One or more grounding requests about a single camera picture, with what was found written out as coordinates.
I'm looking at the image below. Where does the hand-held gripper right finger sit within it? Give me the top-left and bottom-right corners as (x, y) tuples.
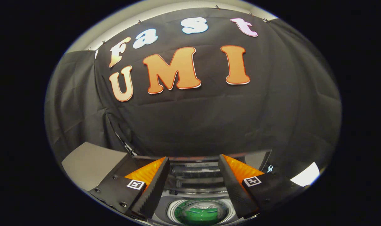
(218, 154), (307, 220)

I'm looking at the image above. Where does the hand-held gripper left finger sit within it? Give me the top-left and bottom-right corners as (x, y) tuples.
(88, 157), (171, 222)

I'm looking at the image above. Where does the green polo shirt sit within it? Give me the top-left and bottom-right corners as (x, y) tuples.
(175, 201), (227, 225)

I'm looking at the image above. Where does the white table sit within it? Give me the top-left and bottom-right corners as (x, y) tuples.
(290, 162), (320, 187)

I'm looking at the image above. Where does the grey stand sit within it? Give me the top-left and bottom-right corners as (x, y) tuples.
(61, 142), (128, 191)

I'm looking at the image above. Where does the thin black cable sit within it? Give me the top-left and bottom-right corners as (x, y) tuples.
(106, 113), (138, 156)

